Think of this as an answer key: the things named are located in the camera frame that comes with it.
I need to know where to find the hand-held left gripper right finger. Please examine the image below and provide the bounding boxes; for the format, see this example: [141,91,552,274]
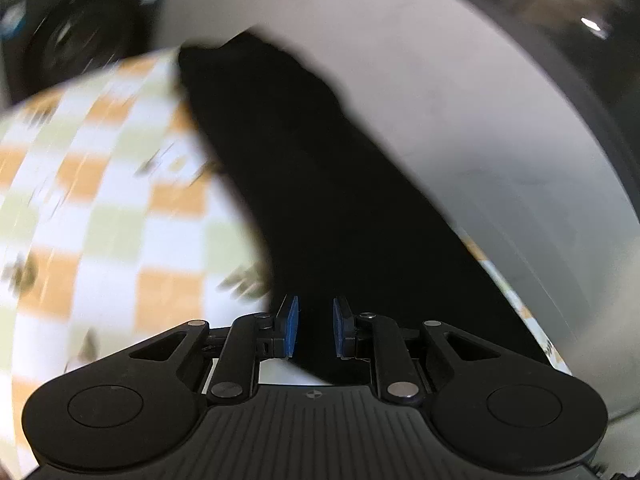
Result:
[332,296,501,403]

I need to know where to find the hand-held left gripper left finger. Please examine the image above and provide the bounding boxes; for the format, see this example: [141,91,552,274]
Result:
[127,294,301,403]

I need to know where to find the black pants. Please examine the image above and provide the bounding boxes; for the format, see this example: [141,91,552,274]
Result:
[177,29,556,386]

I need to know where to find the checkered floral tablecloth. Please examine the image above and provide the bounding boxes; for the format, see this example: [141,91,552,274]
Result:
[0,47,573,480]

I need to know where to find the grey washing machine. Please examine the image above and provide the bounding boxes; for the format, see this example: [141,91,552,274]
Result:
[0,0,173,111]

